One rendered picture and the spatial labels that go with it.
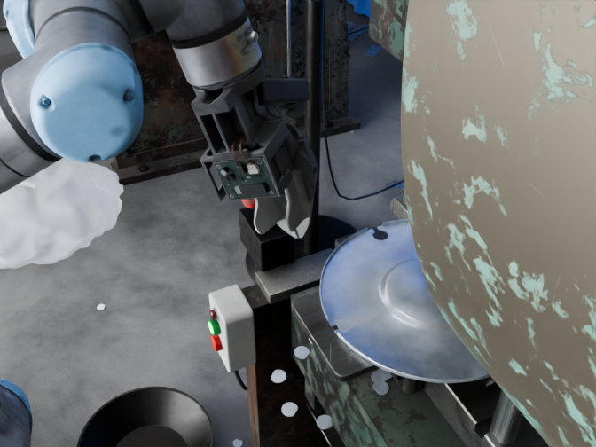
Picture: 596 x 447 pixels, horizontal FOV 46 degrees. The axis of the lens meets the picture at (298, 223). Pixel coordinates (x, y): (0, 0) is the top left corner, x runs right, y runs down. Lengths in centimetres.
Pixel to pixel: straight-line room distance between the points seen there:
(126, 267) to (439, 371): 143
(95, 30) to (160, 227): 174
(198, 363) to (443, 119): 162
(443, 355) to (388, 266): 16
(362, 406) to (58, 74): 64
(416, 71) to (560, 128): 8
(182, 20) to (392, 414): 59
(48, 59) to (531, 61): 37
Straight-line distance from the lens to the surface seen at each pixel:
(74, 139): 51
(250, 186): 68
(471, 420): 93
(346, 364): 85
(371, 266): 97
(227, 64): 65
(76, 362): 194
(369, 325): 89
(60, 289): 214
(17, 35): 64
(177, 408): 174
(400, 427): 97
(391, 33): 86
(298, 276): 115
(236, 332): 113
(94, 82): 49
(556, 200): 24
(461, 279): 33
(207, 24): 64
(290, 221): 73
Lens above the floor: 145
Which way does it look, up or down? 40 degrees down
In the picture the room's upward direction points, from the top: straight up
